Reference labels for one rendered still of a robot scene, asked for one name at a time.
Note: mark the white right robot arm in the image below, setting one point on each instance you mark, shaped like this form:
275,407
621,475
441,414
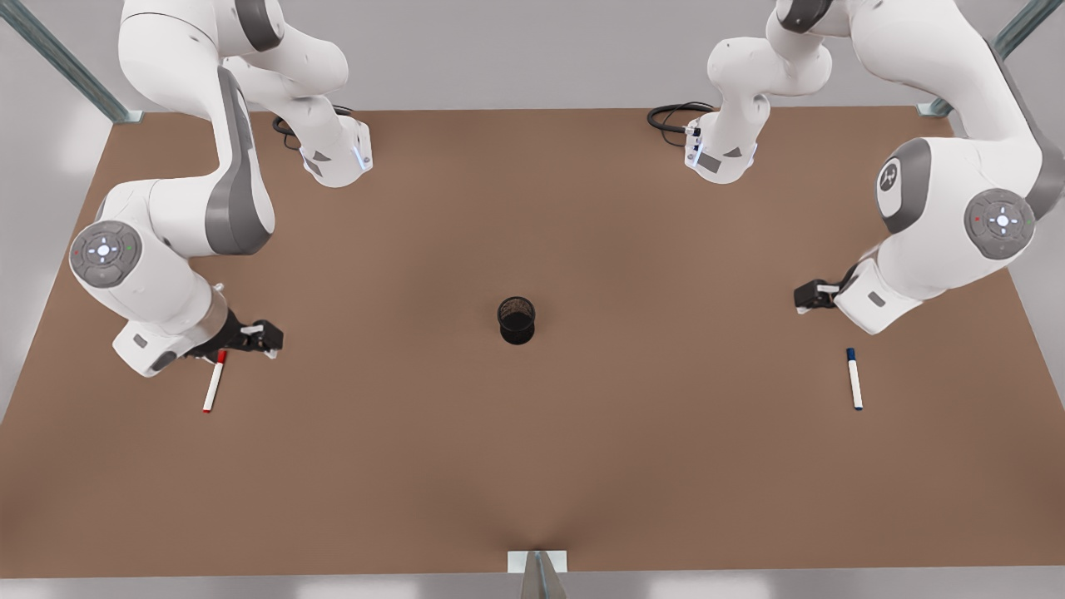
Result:
166,208

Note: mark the black mesh pen cup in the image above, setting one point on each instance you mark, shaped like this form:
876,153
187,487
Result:
517,320

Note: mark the white marker with blue cap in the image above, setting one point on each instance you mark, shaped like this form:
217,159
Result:
854,381

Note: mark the silver frame post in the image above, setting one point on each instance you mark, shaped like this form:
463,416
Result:
1003,42
541,574
66,62

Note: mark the white marker with red cap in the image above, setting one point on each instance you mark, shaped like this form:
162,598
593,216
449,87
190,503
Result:
214,384

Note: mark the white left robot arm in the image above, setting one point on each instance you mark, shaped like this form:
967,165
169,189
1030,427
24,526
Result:
940,200

